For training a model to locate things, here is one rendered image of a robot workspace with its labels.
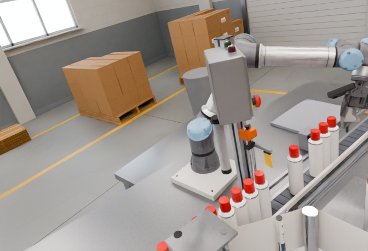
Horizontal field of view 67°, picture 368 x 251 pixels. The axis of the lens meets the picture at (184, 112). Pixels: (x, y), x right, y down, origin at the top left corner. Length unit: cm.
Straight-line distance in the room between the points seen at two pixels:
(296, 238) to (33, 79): 568
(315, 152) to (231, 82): 53
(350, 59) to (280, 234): 64
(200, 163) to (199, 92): 224
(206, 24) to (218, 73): 384
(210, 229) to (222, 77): 38
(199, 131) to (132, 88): 324
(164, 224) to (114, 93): 323
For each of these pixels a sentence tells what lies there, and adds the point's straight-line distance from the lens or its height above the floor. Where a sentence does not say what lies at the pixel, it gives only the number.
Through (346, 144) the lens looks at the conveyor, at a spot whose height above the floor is 88.
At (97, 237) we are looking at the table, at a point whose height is 83.
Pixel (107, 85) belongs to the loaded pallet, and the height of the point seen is 62.
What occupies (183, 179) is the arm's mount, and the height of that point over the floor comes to 86.
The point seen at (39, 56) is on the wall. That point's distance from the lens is 617.
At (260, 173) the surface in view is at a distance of 94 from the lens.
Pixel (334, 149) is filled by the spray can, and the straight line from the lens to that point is 128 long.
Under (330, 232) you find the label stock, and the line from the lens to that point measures 89.
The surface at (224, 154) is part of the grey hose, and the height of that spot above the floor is 116.
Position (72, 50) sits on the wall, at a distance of 641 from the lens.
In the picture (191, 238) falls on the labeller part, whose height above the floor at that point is 114.
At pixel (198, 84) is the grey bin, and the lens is 346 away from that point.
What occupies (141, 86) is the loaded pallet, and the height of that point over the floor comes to 36.
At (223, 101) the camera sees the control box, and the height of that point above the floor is 136.
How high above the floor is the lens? 167
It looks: 24 degrees down
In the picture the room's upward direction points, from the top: 14 degrees counter-clockwise
